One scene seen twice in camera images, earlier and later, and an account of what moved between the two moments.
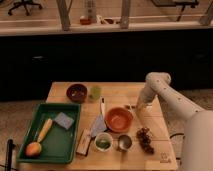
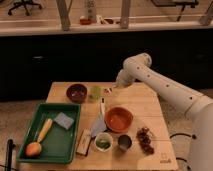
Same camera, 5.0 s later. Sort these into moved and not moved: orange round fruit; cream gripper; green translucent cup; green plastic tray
Moved: cream gripper
Not moved: green translucent cup; green plastic tray; orange round fruit
